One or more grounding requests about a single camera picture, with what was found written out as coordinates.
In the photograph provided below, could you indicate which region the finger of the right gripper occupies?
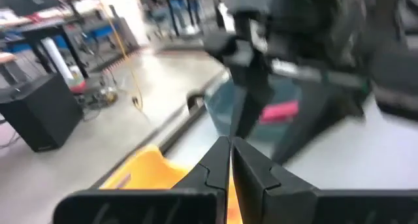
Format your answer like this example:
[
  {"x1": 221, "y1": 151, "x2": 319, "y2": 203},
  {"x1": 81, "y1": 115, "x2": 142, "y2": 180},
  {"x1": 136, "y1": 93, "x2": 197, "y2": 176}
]
[
  {"x1": 231, "y1": 70, "x2": 275, "y2": 136},
  {"x1": 272, "y1": 83, "x2": 365, "y2": 165}
]

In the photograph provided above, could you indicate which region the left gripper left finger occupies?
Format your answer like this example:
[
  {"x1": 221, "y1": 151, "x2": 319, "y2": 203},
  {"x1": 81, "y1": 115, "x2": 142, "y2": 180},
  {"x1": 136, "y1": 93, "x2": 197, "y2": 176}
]
[{"x1": 172, "y1": 136, "x2": 231, "y2": 224}]

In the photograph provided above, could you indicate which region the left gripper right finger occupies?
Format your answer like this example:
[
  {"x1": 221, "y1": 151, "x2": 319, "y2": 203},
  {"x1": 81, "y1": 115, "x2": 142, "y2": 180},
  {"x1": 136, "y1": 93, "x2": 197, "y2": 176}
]
[{"x1": 232, "y1": 137, "x2": 317, "y2": 224}]

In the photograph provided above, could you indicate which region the teal plastic bin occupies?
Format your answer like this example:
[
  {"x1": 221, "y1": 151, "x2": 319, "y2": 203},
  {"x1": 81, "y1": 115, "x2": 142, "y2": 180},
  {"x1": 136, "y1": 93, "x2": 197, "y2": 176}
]
[{"x1": 204, "y1": 75, "x2": 303, "y2": 153}]

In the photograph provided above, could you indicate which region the yellow plastic bin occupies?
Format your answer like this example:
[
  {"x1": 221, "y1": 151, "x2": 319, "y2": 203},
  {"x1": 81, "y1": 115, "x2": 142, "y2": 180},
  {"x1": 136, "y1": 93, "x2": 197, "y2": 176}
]
[{"x1": 99, "y1": 144, "x2": 210, "y2": 191}]

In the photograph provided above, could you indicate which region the person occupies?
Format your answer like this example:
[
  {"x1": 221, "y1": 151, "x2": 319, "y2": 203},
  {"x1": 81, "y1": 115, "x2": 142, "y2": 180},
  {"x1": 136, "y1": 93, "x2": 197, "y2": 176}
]
[{"x1": 166, "y1": 0, "x2": 203, "y2": 35}]

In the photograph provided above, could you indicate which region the black speaker box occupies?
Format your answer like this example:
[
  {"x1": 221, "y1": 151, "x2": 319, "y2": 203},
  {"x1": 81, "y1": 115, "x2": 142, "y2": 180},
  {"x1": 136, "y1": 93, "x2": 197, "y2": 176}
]
[{"x1": 0, "y1": 72, "x2": 84, "y2": 153}]

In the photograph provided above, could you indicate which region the white roll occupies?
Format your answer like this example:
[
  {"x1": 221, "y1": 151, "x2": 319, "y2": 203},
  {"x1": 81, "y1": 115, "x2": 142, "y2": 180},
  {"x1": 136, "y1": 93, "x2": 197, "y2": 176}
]
[{"x1": 40, "y1": 37, "x2": 76, "y2": 88}]

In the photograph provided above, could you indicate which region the dark desk monitor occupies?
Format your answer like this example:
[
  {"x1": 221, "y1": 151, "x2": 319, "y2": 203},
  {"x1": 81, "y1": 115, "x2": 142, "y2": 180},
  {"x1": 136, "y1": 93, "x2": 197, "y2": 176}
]
[{"x1": 0, "y1": 0, "x2": 63, "y2": 18}]

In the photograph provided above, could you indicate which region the yellow floor cable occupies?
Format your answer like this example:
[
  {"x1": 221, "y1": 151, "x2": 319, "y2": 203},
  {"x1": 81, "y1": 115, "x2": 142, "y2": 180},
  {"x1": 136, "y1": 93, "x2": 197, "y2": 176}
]
[{"x1": 97, "y1": 1, "x2": 144, "y2": 110}]

